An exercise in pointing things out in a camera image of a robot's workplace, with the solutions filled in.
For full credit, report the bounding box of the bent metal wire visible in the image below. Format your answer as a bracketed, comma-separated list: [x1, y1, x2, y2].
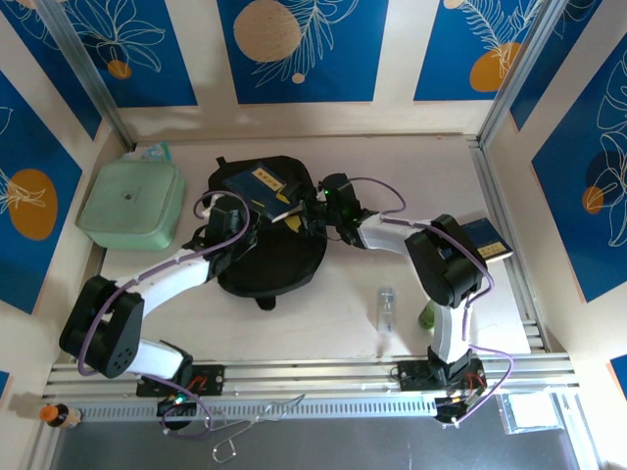
[210, 394, 308, 464]

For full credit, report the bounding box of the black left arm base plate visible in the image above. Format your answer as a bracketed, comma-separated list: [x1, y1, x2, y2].
[135, 364, 226, 398]

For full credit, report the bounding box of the tissue packet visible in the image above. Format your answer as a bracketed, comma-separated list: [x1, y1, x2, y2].
[124, 141, 172, 164]

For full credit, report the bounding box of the clear plastic box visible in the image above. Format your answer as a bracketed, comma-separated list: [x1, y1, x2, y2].
[499, 391, 564, 435]

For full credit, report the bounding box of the black student backpack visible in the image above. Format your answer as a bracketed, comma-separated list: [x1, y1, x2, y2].
[208, 155, 329, 310]

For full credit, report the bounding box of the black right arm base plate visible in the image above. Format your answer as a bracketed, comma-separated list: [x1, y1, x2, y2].
[397, 359, 489, 393]

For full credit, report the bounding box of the green bottle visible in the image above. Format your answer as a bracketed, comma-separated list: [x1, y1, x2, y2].
[416, 298, 442, 330]

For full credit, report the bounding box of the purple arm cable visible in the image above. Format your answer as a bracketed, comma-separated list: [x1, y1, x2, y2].
[76, 190, 254, 440]
[347, 175, 515, 427]

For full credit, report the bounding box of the brown bottle orange cap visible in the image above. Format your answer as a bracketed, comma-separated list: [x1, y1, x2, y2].
[38, 401, 83, 431]

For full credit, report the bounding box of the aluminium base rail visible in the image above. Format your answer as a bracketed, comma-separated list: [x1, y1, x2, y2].
[43, 354, 582, 400]

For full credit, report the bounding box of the light green zip case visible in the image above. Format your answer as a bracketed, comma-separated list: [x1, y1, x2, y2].
[75, 160, 187, 252]

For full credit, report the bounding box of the aluminium side rail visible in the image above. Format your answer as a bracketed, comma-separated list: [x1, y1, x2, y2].
[467, 136, 548, 353]

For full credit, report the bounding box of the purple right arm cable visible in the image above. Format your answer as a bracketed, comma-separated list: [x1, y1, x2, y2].
[347, 175, 515, 427]

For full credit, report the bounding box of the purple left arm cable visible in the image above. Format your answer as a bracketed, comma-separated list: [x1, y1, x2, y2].
[76, 190, 254, 440]

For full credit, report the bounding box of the blue book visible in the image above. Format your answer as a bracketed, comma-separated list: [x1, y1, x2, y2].
[219, 164, 301, 222]
[459, 218, 514, 263]

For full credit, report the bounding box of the clear plastic bottle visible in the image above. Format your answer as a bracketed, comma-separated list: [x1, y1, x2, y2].
[375, 287, 397, 337]

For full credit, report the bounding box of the grey slotted cable duct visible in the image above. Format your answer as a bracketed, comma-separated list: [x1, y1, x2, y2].
[72, 396, 501, 422]

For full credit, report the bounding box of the blue floral wall poster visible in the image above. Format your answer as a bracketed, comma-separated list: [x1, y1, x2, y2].
[0, 0, 103, 142]
[63, 0, 198, 109]
[0, 70, 84, 314]
[531, 46, 627, 305]
[217, 0, 391, 105]
[508, 0, 603, 131]
[413, 0, 540, 103]

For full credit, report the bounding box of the aluminium frame post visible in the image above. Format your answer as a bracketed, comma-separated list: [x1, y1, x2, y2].
[477, 0, 574, 148]
[36, 0, 138, 151]

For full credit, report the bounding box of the small black controller board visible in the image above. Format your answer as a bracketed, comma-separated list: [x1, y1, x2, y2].
[156, 395, 197, 432]
[434, 394, 484, 427]

